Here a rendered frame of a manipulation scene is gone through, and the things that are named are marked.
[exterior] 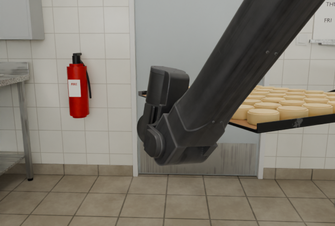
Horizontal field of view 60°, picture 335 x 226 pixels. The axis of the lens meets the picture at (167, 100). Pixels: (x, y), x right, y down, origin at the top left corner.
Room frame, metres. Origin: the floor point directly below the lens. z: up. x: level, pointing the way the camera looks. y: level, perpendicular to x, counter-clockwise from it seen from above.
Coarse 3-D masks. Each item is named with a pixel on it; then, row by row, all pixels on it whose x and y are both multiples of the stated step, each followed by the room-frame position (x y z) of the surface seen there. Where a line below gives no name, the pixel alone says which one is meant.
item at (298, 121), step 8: (144, 96) 0.89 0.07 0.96; (280, 120) 0.42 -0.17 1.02; (288, 120) 0.42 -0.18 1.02; (296, 120) 0.43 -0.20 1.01; (304, 120) 0.44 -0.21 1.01; (312, 120) 0.44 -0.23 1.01; (320, 120) 0.45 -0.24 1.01; (328, 120) 0.46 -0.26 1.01; (248, 128) 0.42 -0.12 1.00; (264, 128) 0.41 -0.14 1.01; (272, 128) 0.41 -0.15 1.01; (280, 128) 0.42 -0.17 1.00; (288, 128) 0.42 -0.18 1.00
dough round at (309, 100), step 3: (303, 99) 0.60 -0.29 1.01; (306, 99) 0.58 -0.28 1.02; (309, 99) 0.58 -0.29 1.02; (312, 99) 0.58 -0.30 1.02; (315, 99) 0.58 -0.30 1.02; (318, 99) 0.58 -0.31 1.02; (321, 99) 0.58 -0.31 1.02; (324, 99) 0.58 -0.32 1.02; (327, 99) 0.57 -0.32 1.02; (306, 102) 0.58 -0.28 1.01; (309, 102) 0.57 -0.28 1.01; (312, 102) 0.57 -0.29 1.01; (315, 102) 0.56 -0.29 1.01; (318, 102) 0.56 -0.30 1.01; (321, 102) 0.56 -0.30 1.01; (324, 102) 0.56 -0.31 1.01; (327, 102) 0.56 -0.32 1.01
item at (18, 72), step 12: (0, 72) 2.30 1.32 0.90; (12, 72) 2.29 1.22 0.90; (24, 72) 2.29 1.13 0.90; (0, 84) 1.92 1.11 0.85; (24, 84) 2.27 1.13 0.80; (24, 96) 2.26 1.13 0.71; (24, 108) 2.24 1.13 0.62; (24, 120) 2.24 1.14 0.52; (24, 132) 2.24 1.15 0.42; (24, 144) 2.24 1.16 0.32; (0, 156) 2.20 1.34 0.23; (12, 156) 2.20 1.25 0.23; (24, 156) 2.22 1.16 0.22; (0, 168) 1.98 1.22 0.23
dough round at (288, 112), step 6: (282, 108) 0.48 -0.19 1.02; (288, 108) 0.48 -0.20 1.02; (294, 108) 0.48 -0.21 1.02; (300, 108) 0.47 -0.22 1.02; (306, 108) 0.47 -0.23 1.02; (282, 114) 0.47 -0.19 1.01; (288, 114) 0.46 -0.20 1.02; (294, 114) 0.46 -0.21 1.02; (300, 114) 0.46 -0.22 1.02; (306, 114) 0.46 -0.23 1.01
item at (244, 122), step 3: (231, 120) 0.49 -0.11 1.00; (234, 120) 0.49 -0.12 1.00; (237, 120) 0.48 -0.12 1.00; (240, 120) 0.48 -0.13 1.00; (243, 120) 0.48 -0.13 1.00; (246, 120) 0.48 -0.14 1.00; (237, 123) 0.46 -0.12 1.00; (240, 123) 0.46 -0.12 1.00; (243, 123) 0.46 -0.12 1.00; (246, 123) 0.46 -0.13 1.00; (246, 126) 0.44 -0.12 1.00; (249, 126) 0.44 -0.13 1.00; (252, 126) 0.44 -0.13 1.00; (255, 126) 0.43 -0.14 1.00
